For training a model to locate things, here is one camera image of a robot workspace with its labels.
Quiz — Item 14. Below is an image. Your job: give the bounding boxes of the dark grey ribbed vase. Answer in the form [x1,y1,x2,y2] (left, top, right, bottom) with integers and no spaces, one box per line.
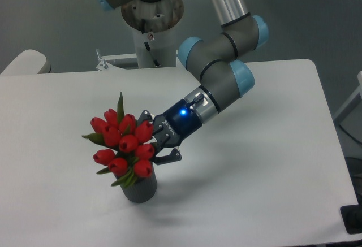
[121,166,157,203]

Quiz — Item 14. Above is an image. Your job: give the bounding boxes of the black device at table edge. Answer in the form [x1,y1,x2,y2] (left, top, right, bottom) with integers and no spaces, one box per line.
[340,205,361,235]

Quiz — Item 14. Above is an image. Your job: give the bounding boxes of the white frame at right edge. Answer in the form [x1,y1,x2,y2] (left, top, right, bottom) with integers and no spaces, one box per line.
[332,72,361,125]

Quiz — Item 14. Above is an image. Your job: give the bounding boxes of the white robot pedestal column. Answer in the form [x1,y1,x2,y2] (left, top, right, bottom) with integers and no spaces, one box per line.
[132,28,177,68]

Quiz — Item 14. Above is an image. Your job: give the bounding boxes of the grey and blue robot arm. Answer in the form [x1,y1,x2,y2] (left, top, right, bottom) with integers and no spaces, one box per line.
[98,0,269,165]

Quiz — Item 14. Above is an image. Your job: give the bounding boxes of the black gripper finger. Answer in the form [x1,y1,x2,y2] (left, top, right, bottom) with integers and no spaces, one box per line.
[137,110,155,125]
[153,148,182,165]

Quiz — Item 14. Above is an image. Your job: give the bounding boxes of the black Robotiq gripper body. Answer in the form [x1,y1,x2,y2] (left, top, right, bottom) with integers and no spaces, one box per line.
[152,99,202,149]

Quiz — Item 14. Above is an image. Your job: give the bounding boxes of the beige chair seat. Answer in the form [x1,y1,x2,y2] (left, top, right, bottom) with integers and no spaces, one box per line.
[1,49,51,76]

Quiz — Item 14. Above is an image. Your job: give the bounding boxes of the white metal base frame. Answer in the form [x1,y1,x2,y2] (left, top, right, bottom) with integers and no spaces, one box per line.
[96,49,178,71]

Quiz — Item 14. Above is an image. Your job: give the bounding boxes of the red tulip bouquet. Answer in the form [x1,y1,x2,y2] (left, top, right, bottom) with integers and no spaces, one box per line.
[82,93,156,188]

